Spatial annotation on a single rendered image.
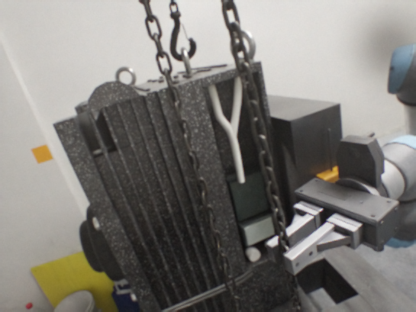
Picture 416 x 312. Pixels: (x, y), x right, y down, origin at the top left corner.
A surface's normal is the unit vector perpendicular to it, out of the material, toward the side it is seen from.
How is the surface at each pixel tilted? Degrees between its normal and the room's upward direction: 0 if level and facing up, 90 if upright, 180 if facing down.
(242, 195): 90
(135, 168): 90
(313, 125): 90
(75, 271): 87
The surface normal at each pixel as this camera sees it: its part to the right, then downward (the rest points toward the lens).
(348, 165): -0.83, 0.42
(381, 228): 0.47, 0.19
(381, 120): 0.20, 0.33
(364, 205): -0.29, -0.89
